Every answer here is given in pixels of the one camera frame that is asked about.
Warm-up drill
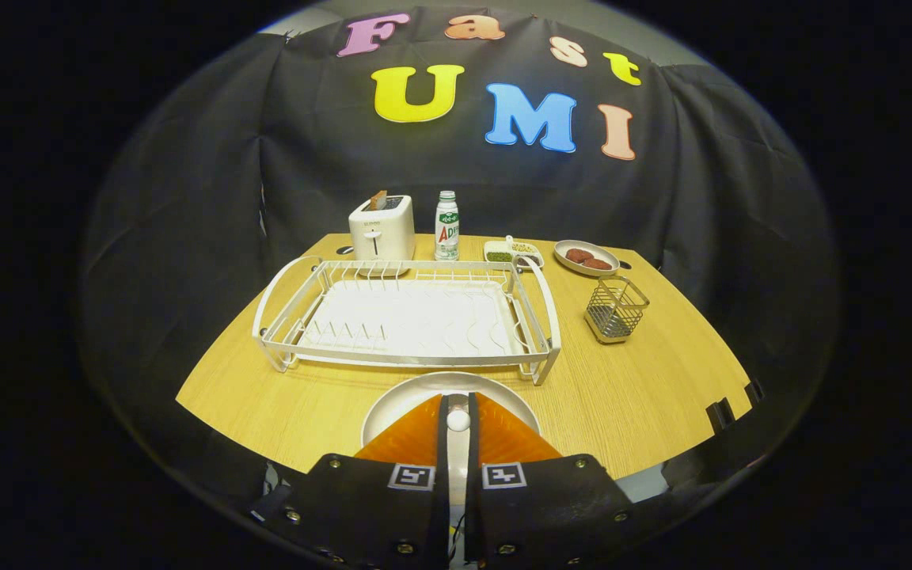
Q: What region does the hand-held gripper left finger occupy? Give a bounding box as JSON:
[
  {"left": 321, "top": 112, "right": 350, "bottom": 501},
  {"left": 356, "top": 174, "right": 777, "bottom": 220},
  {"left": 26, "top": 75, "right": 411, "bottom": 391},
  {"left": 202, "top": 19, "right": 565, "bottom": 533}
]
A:
[{"left": 250, "top": 393, "right": 450, "bottom": 570}]

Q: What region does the metal wire basket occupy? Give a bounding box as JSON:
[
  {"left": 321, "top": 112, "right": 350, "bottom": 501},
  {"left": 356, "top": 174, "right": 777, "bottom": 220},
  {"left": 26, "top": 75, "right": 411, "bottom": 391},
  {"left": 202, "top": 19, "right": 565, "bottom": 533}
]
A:
[{"left": 583, "top": 275, "right": 651, "bottom": 345}]

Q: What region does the black backdrop cloth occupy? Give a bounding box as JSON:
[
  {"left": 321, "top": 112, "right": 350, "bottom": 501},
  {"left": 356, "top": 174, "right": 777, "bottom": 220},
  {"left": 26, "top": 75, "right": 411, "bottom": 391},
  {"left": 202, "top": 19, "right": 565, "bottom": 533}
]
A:
[{"left": 80, "top": 8, "right": 841, "bottom": 507}]

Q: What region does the white wire dish rack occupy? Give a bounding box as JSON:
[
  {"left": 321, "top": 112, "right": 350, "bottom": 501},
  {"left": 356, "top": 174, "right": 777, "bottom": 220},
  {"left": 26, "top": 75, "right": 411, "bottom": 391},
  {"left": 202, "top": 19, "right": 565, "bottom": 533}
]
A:
[{"left": 252, "top": 255, "right": 562, "bottom": 387}]

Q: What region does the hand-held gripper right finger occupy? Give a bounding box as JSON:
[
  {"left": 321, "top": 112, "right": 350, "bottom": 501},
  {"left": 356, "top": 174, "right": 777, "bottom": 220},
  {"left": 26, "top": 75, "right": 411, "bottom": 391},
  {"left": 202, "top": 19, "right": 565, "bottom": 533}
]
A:
[{"left": 464, "top": 392, "right": 635, "bottom": 570}]

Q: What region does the beige plate with patties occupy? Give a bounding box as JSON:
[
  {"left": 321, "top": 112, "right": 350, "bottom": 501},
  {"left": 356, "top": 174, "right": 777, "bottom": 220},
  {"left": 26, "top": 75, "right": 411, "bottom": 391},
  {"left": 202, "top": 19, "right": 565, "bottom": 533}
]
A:
[{"left": 553, "top": 239, "right": 621, "bottom": 278}]

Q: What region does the white bottle green label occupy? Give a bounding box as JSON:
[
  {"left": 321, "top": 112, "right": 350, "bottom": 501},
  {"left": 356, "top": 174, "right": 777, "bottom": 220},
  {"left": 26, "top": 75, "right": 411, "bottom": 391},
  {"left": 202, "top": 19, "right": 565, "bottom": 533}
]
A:
[{"left": 435, "top": 190, "right": 461, "bottom": 261}]

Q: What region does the white divided bean tray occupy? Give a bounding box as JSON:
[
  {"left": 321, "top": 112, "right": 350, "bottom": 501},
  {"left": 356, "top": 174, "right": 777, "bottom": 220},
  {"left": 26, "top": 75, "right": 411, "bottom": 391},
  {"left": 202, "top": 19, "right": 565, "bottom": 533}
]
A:
[{"left": 484, "top": 235, "right": 545, "bottom": 272}]

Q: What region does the beige round plate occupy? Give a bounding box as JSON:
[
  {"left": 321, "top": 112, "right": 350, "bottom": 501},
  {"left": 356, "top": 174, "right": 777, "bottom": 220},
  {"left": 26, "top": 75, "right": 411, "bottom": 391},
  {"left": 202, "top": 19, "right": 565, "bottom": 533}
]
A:
[{"left": 361, "top": 370, "right": 542, "bottom": 507}]

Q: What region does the white toaster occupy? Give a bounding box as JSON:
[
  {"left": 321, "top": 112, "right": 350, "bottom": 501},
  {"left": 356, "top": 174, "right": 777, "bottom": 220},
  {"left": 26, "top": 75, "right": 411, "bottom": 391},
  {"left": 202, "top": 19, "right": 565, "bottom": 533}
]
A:
[{"left": 348, "top": 195, "right": 416, "bottom": 274}]

